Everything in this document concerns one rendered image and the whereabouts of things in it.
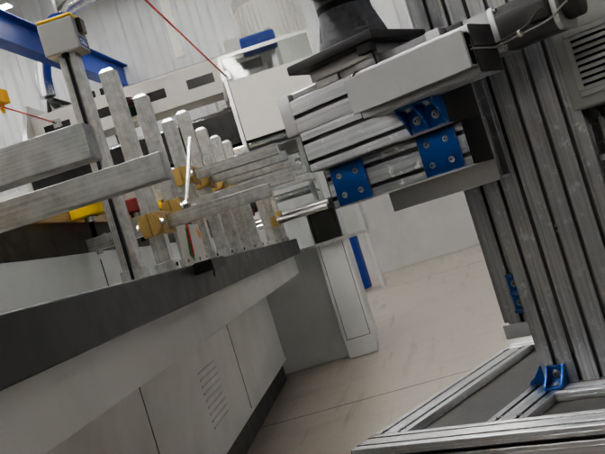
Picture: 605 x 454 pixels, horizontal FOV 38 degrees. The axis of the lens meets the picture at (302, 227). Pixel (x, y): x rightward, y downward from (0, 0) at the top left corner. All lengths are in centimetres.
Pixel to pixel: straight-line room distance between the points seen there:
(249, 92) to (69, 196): 381
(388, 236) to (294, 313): 621
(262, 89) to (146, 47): 708
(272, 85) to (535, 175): 302
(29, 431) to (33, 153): 47
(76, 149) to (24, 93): 1159
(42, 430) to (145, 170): 37
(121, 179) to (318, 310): 393
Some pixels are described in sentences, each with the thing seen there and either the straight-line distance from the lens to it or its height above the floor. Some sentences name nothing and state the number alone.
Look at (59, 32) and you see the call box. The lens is 176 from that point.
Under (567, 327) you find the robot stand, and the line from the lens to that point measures 193.
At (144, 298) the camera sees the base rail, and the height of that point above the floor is 66.
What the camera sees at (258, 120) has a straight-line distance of 475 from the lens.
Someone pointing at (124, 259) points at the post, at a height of 74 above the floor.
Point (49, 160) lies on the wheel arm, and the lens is 74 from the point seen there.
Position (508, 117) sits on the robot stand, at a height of 80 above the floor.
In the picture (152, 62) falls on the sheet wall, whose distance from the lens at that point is 1171.
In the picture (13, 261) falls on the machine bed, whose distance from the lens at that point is 174.
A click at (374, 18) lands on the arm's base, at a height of 108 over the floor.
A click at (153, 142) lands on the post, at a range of 223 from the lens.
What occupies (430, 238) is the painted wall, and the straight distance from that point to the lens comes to 1099.
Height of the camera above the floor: 68
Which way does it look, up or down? 1 degrees up
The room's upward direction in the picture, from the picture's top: 17 degrees counter-clockwise
